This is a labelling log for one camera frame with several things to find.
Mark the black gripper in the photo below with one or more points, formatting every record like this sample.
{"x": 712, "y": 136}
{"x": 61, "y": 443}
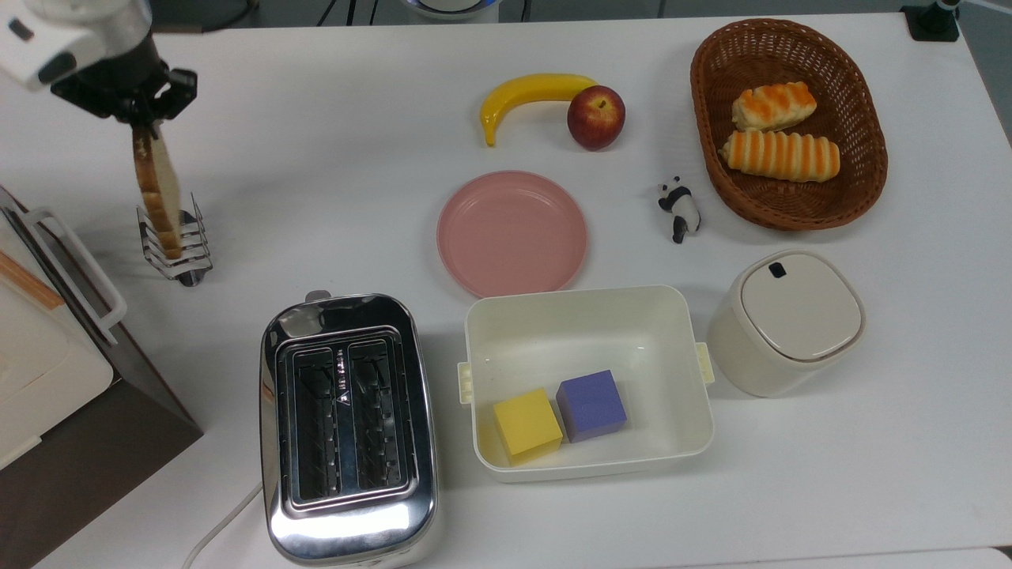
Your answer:
{"x": 118, "y": 75}

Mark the sliced toast bread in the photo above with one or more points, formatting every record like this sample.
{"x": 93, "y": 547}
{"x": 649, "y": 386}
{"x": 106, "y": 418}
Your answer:
{"x": 162, "y": 190}

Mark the cream chrome two-slot toaster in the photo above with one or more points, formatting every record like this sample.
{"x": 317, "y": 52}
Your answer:
{"x": 348, "y": 521}

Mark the orange-patched bread roll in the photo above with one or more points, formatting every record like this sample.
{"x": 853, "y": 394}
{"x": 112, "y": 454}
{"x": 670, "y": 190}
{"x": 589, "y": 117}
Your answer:
{"x": 773, "y": 105}

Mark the striped long bread roll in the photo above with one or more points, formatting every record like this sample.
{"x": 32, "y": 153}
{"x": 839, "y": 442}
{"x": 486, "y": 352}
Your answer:
{"x": 779, "y": 156}

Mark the yellow banana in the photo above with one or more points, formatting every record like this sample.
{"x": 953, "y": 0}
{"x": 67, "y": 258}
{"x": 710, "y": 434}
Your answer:
{"x": 522, "y": 91}

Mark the pink plate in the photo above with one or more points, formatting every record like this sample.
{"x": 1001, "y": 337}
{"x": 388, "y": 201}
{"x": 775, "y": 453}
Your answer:
{"x": 512, "y": 233}

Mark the red apple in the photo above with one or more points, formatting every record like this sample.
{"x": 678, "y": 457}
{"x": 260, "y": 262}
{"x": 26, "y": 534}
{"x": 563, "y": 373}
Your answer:
{"x": 595, "y": 118}

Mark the cream plastic open box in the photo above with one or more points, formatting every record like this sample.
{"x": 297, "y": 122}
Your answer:
{"x": 585, "y": 332}

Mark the yellow cube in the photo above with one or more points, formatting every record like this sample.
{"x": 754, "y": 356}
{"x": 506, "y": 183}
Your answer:
{"x": 526, "y": 423}

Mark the purple cube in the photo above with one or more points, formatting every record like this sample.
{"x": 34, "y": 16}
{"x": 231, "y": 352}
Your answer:
{"x": 593, "y": 403}

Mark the panda figurine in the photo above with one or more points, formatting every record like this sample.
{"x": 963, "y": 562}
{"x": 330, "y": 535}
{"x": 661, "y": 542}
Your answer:
{"x": 680, "y": 207}

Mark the cream lidded trash bin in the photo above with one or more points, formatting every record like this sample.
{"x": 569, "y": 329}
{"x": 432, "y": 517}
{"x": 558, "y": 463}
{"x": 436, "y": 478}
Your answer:
{"x": 791, "y": 324}

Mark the brown wicker basket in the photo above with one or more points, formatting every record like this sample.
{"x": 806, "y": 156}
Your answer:
{"x": 862, "y": 95}

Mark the black stand base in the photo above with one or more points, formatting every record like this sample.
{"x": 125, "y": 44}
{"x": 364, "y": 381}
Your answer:
{"x": 931, "y": 22}

